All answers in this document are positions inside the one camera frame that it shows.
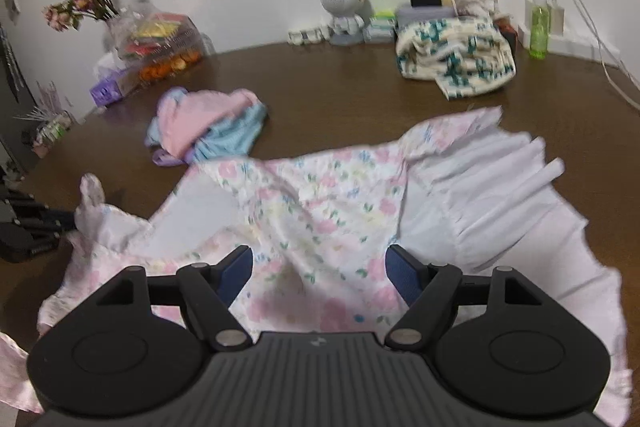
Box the pink floral dress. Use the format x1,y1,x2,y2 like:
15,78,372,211
1,108,632,426

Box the pen holder with items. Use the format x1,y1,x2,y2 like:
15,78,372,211
14,82,77,158

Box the purple tissue box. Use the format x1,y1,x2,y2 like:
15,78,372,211
90,70,140,107

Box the pink blue purple garment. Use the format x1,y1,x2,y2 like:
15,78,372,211
144,87,267,167

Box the plastic bag of snacks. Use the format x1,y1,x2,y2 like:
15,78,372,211
93,2,215,82

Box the cream green floral cloth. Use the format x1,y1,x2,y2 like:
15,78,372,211
396,16,516,100

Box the green white small boxes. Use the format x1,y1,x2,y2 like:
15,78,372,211
363,11,397,43

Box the white letter block ornament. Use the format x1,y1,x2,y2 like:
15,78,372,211
288,26,331,46

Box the grey storage box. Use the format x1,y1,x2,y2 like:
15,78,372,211
395,4,457,29

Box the green spray bottle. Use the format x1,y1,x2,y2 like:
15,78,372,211
529,0,550,60

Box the white power strip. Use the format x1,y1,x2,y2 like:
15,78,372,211
518,0,620,67

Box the white charger cable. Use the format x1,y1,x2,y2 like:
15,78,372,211
531,0,640,113

